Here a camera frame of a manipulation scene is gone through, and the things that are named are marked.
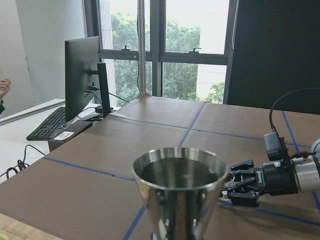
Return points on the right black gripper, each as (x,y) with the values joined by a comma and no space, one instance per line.
(274,178)

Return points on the steel measuring jigger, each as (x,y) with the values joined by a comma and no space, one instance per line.
(180,188)

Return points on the clear glass shaker cup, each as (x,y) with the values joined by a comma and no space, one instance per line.
(229,182)

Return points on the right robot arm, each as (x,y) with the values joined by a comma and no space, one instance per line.
(299,173)

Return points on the person's hand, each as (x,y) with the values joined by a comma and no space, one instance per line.
(5,86)

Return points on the black box on table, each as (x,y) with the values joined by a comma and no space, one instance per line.
(67,133)

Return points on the black computer monitor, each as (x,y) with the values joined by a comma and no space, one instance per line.
(83,71)

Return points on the black keyboard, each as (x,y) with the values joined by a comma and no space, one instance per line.
(50,127)

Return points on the wooden cutting board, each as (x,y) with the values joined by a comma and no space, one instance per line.
(12,229)

